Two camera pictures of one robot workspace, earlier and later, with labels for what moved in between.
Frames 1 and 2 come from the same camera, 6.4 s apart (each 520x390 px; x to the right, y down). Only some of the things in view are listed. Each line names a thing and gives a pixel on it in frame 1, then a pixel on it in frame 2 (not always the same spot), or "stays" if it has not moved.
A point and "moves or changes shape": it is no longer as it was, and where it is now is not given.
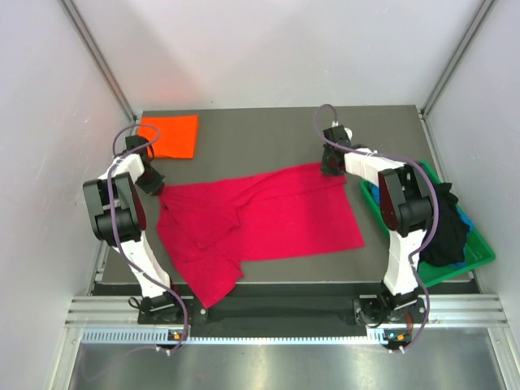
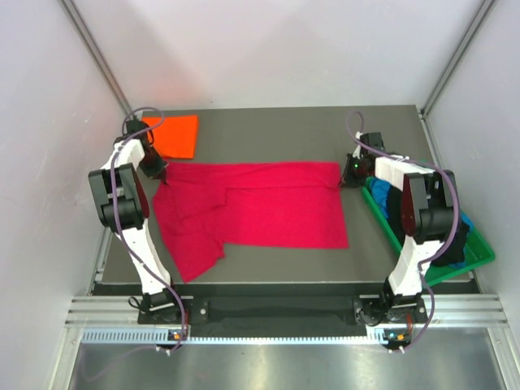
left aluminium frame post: (95, 58) stays
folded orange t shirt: (171, 136) stays
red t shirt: (207, 228) moves or changes shape
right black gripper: (325, 168) to (347, 177)
